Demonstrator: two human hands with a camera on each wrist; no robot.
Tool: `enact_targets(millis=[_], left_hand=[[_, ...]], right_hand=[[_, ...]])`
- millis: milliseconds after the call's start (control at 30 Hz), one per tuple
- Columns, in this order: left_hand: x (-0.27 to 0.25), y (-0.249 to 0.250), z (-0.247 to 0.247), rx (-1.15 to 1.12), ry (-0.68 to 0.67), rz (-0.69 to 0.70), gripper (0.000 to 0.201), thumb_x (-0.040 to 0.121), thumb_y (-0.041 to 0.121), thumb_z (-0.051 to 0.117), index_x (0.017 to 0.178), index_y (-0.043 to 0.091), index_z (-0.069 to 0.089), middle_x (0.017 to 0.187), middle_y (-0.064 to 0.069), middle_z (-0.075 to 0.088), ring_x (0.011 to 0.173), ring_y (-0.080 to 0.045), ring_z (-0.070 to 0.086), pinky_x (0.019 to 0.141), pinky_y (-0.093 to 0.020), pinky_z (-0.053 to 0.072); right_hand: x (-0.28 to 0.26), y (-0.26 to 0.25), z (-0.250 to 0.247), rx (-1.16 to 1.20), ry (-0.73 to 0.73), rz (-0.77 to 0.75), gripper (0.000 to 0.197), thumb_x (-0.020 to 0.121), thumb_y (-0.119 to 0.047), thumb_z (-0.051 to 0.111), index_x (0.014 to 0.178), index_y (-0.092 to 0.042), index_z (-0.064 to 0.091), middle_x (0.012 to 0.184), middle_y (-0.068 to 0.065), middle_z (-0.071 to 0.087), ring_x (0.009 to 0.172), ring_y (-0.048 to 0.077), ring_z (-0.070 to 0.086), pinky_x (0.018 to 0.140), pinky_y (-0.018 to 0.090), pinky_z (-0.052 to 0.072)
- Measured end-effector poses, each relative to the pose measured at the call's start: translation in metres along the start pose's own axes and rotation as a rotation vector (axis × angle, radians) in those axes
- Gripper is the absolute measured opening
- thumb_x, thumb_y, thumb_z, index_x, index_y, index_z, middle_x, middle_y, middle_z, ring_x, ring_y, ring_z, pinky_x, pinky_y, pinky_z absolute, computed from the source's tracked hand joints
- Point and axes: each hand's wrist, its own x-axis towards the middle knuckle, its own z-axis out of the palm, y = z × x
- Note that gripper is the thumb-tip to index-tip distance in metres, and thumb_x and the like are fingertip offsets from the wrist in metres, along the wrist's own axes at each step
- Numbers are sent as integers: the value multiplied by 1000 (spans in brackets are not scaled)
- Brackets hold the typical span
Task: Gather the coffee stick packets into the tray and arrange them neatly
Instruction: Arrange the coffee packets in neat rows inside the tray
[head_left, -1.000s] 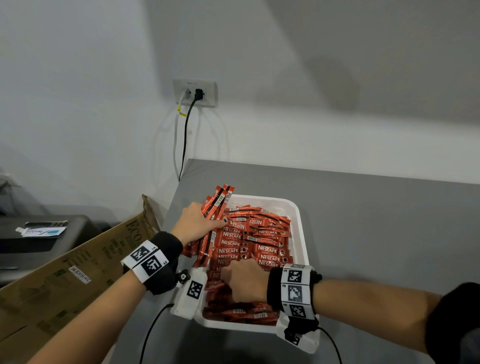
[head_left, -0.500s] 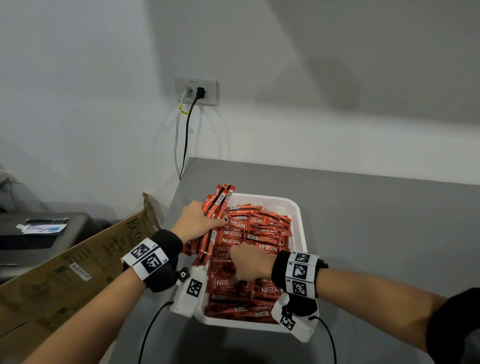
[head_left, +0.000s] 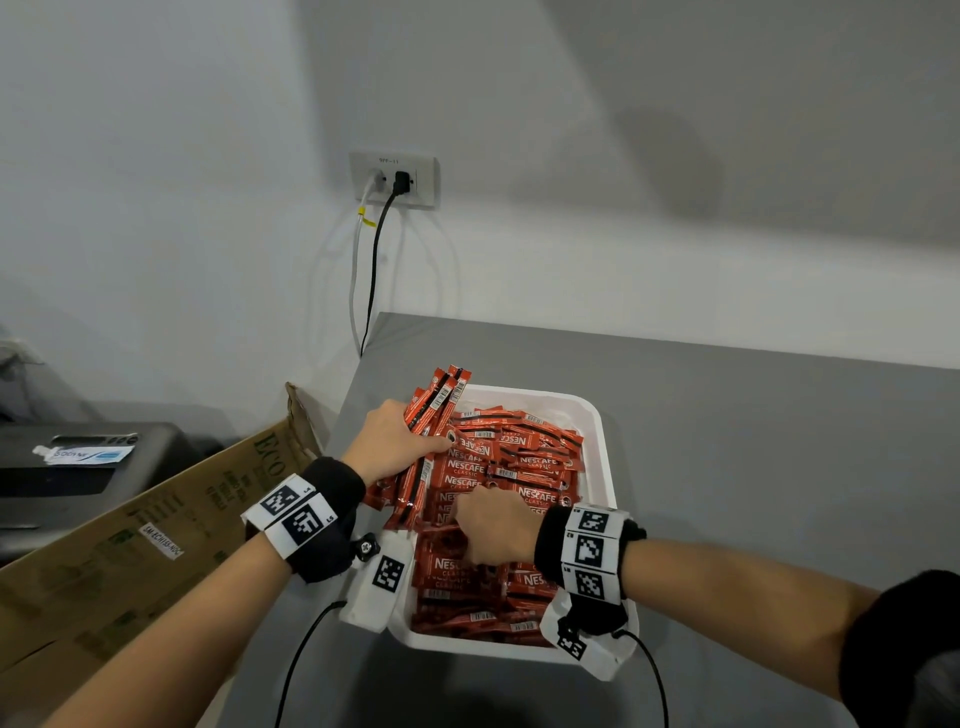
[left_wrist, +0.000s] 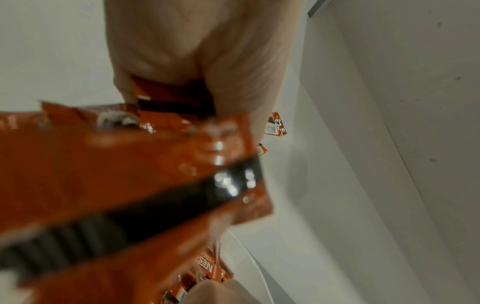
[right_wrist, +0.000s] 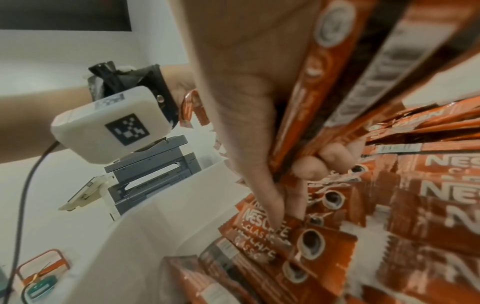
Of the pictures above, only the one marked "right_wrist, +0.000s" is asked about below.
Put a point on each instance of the person's left hand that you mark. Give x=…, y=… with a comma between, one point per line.
x=180, y=80

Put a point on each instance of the person's right hand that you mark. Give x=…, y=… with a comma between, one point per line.
x=243, y=59

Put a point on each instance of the bunch of Nescafe sachets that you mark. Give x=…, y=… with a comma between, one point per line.
x=191, y=107

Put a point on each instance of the white plastic tray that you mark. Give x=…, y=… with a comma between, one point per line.
x=168, y=213

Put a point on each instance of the pile of red Nescafe sachets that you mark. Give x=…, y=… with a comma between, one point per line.
x=450, y=193

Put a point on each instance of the person's left forearm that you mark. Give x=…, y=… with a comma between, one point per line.
x=30, y=118

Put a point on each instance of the dark grey printer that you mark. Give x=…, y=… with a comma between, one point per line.
x=157, y=169

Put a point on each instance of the black window blind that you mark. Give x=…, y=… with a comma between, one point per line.
x=56, y=14

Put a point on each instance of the orange rimmed container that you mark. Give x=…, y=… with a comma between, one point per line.
x=62, y=259

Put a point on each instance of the teal round object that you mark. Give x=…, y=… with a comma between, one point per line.
x=39, y=289

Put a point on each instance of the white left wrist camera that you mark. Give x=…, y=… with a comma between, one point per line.
x=86, y=130

